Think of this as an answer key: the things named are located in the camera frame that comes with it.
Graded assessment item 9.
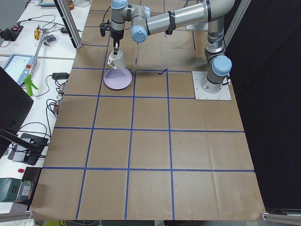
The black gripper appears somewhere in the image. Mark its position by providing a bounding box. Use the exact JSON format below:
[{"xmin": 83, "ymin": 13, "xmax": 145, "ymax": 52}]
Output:
[{"xmin": 111, "ymin": 30, "xmax": 124, "ymax": 55}]

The white faceted cup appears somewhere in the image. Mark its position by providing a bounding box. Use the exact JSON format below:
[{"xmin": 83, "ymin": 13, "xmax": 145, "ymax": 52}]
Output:
[{"xmin": 108, "ymin": 50, "xmax": 126, "ymax": 69}]

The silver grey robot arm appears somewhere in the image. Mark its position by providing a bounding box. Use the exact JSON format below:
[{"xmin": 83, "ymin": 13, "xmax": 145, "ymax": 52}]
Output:
[{"xmin": 104, "ymin": 0, "xmax": 235, "ymax": 92}]

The lilac round plate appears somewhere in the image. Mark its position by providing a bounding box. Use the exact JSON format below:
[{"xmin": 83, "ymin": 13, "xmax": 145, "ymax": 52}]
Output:
[{"xmin": 104, "ymin": 68, "xmax": 132, "ymax": 90}]

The black power adapter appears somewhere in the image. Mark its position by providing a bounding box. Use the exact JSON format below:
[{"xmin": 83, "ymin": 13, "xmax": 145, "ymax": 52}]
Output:
[{"xmin": 51, "ymin": 73, "xmax": 70, "ymax": 80}]

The yellow hand tool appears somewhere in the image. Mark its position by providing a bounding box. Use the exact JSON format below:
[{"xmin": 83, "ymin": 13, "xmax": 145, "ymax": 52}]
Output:
[{"xmin": 34, "ymin": 27, "xmax": 40, "ymax": 40}]

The blue teach pendant tablet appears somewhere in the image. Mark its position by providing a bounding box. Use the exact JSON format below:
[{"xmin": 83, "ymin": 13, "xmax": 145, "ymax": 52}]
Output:
[{"xmin": 3, "ymin": 53, "xmax": 34, "ymax": 86}]

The black electronics box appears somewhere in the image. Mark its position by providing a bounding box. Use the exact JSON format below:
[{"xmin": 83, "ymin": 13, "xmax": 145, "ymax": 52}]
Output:
[{"xmin": 0, "ymin": 24, "xmax": 23, "ymax": 41}]

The black monitor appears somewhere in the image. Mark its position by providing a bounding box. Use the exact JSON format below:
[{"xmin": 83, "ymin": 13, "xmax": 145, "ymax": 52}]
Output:
[{"xmin": 0, "ymin": 68, "xmax": 33, "ymax": 156}]

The black monitor stand base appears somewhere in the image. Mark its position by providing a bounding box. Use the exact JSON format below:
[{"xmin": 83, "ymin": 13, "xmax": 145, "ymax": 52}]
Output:
[{"xmin": 8, "ymin": 133, "xmax": 48, "ymax": 166}]

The green metal box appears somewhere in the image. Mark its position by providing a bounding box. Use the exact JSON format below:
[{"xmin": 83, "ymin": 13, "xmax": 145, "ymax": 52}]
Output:
[{"xmin": 0, "ymin": 178, "xmax": 22, "ymax": 202}]

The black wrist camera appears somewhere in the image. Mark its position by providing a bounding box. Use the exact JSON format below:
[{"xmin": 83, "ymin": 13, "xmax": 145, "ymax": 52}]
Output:
[{"xmin": 99, "ymin": 20, "xmax": 111, "ymax": 37}]

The aluminium frame post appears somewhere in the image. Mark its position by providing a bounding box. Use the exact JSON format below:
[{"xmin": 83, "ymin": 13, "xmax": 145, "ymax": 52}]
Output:
[{"xmin": 54, "ymin": 0, "xmax": 82, "ymax": 49}]

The green handled reach grabber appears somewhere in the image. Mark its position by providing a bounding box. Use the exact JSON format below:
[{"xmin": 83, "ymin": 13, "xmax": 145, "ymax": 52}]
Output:
[{"xmin": 24, "ymin": 29, "xmax": 46, "ymax": 97}]

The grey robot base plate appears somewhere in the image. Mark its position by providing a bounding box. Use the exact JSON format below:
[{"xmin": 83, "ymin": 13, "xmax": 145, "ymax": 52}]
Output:
[{"xmin": 192, "ymin": 71, "xmax": 231, "ymax": 101}]

